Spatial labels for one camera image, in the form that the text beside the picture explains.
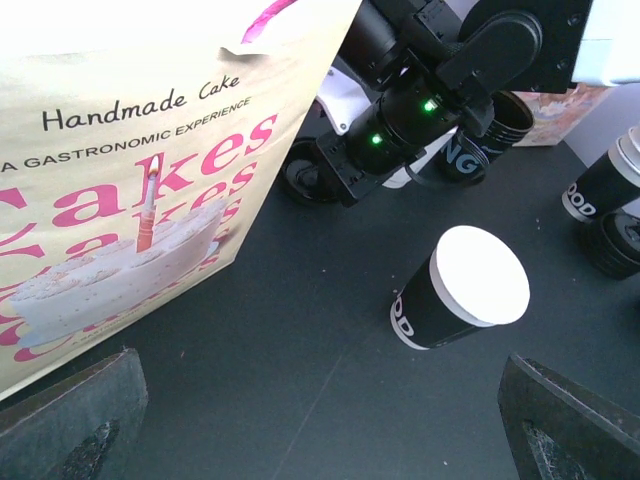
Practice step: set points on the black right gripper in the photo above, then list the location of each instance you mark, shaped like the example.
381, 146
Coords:
409, 115

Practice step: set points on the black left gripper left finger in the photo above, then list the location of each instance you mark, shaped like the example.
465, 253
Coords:
83, 427

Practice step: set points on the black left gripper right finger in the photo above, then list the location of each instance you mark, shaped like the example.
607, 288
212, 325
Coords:
558, 429

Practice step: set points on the black lid stack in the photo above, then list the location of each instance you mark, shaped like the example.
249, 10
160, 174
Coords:
465, 158

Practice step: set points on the black sleeved paper cup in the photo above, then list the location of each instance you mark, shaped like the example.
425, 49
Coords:
471, 281

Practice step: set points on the cream paper bag pink sides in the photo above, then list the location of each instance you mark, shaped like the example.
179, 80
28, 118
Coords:
139, 140

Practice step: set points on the small stack paper cups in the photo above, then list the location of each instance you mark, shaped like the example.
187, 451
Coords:
398, 180

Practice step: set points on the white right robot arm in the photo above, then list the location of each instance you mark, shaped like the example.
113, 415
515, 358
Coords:
435, 71

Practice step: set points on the Cream Bear printed paper bag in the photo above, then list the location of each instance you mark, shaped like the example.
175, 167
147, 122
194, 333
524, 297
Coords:
556, 115

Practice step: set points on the black lid stacks right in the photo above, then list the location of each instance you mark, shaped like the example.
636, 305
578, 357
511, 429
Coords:
611, 244

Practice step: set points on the tall stack paper cups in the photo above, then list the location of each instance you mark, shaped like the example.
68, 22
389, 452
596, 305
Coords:
611, 183

